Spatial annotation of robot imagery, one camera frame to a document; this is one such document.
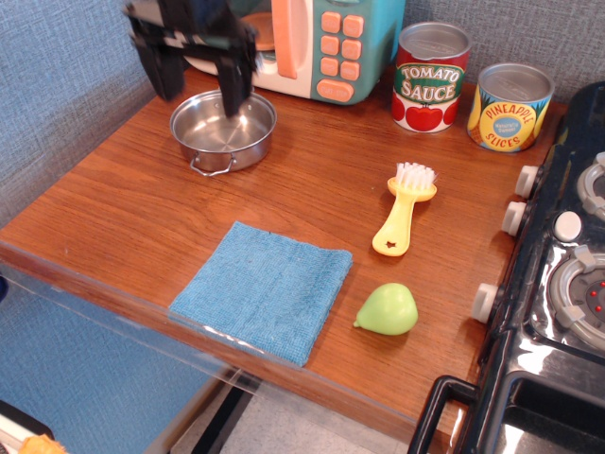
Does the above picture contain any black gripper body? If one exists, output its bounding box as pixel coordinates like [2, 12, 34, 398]
[124, 1, 257, 71]

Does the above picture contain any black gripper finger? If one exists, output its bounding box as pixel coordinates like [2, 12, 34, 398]
[216, 46, 256, 117]
[134, 36, 184, 101]

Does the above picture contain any stainless steel pot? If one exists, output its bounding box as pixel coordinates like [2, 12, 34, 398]
[170, 89, 277, 177]

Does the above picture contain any teal toy microwave oven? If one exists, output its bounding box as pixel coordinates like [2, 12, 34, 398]
[183, 0, 407, 106]

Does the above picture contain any tomato sauce can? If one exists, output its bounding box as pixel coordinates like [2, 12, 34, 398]
[391, 22, 472, 133]

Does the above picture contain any yellow dish brush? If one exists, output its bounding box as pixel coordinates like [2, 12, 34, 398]
[372, 162, 437, 256]

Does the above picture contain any blue cloth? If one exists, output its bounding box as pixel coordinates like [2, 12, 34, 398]
[169, 222, 353, 367]

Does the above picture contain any pineapple slices can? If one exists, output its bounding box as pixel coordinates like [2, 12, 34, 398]
[467, 62, 555, 153]

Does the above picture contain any green plastic pear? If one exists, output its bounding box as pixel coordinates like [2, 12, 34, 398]
[354, 283, 419, 336]

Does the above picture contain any clear acrylic barrier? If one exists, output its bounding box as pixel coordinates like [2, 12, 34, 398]
[1, 237, 416, 443]

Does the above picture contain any orange striped object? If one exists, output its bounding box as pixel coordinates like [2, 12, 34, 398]
[1, 401, 67, 454]

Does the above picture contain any black toy stove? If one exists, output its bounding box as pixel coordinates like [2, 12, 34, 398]
[409, 82, 604, 453]

